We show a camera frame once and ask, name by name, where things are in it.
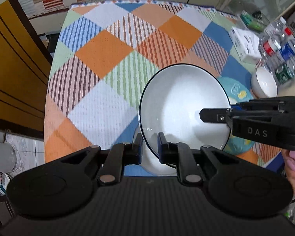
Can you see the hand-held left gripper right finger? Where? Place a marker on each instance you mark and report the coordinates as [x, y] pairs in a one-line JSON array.
[[160, 147]]

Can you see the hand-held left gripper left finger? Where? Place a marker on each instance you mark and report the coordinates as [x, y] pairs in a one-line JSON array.
[[137, 150]]

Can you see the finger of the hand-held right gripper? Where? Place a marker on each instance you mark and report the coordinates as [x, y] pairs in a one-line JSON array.
[[212, 115], [265, 104]]

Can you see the white bowl dark rim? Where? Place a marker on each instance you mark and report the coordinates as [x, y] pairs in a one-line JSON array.
[[150, 162], [177, 98]]

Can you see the teal fried egg plate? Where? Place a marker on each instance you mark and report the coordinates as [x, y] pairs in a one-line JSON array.
[[238, 91]]

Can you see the white ribbed bowl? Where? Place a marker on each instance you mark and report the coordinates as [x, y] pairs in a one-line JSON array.
[[264, 83]]

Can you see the clear bag of rice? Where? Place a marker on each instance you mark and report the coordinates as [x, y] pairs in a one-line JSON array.
[[292, 88]]

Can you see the green label water bottle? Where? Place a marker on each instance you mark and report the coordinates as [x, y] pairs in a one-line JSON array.
[[287, 71]]

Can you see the blue label water bottle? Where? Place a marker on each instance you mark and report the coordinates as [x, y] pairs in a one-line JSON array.
[[287, 51]]

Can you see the red label water bottle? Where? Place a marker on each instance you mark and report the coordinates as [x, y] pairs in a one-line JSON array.
[[272, 45]]

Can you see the white tissue box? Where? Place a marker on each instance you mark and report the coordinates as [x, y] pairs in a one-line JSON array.
[[245, 44]]

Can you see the clear white cap water bottle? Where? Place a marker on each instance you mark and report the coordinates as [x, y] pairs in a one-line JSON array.
[[276, 25]]

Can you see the green plastic basket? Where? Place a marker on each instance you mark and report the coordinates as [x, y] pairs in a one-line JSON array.
[[254, 22]]

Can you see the patchwork checked tablecloth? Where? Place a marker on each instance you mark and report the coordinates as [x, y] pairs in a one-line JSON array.
[[100, 54]]

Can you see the grey bucket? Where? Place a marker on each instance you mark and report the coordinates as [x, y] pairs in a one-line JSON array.
[[1, 156]]

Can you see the yellow wooden chair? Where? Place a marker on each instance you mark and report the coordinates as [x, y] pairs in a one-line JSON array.
[[17, 66]]

